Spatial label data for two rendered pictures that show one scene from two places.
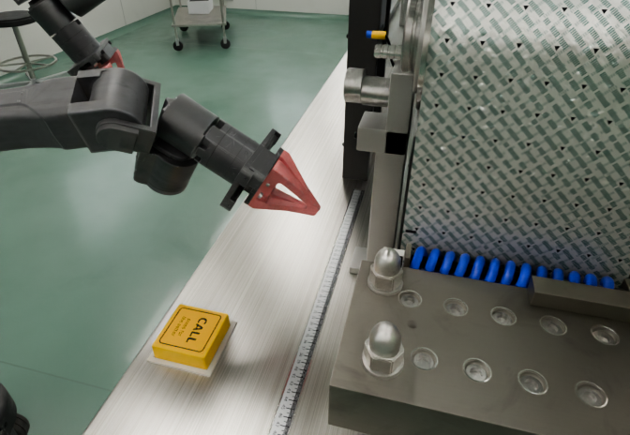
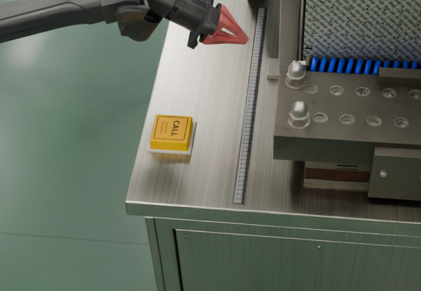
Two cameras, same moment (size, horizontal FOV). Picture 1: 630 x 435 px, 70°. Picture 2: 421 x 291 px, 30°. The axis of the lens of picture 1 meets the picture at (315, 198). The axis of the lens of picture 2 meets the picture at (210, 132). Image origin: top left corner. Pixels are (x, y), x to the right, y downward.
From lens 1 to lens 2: 90 cm
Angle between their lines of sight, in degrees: 13
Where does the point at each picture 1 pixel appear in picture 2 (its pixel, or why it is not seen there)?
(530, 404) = (371, 130)
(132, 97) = not seen: outside the picture
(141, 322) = (17, 164)
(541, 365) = (379, 113)
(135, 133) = (140, 11)
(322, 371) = (260, 142)
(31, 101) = (75, 0)
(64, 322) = not seen: outside the picture
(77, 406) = not seen: outside the picture
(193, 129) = (167, 1)
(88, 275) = not seen: outside the picture
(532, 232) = (379, 41)
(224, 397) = (203, 164)
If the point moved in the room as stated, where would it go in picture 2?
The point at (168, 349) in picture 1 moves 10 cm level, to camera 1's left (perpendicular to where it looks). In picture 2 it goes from (161, 141) to (106, 148)
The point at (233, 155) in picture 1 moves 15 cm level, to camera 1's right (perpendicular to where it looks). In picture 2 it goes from (193, 14) to (279, 4)
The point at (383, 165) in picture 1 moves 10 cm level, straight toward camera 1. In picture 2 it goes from (286, 3) to (288, 39)
